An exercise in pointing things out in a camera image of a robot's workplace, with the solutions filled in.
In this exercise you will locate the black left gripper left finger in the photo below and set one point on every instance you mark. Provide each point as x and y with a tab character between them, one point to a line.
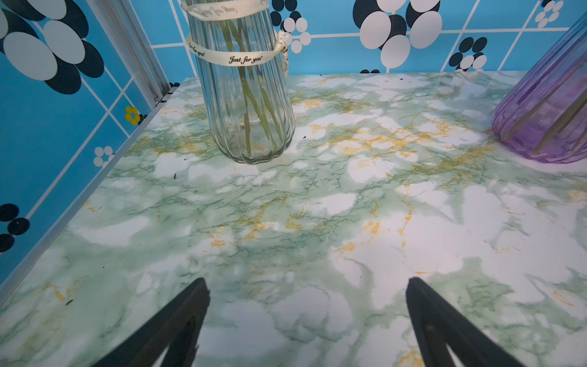
172	332

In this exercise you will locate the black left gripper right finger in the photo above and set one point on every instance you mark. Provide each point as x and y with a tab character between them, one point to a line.
441	331

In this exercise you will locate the clear ribbed glass vase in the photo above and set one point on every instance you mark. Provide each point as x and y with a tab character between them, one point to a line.
242	63

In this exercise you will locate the purple blue glass vase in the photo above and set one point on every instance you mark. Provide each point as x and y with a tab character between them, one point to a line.
544	117

